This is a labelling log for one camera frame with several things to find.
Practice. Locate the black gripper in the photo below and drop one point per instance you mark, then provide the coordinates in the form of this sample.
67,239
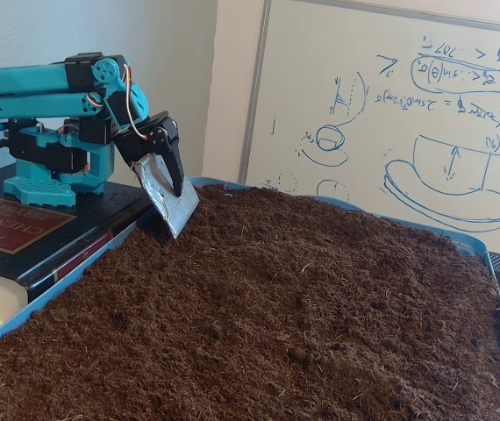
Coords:
159,137

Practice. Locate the silver foil-taped blade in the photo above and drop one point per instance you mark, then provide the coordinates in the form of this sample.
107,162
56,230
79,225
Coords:
180,215

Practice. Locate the brown soil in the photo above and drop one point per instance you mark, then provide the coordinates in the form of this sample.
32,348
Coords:
276,307

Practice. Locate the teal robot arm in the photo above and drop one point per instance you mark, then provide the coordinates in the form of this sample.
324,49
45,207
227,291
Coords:
22,83

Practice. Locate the black chemistry physics handbook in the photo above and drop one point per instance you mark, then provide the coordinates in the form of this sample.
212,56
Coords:
92,210

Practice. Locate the whiteboard with blue drawings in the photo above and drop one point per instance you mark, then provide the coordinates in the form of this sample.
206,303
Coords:
364,131

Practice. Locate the blue plastic tray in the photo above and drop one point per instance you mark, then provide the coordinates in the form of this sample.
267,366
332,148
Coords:
473,244

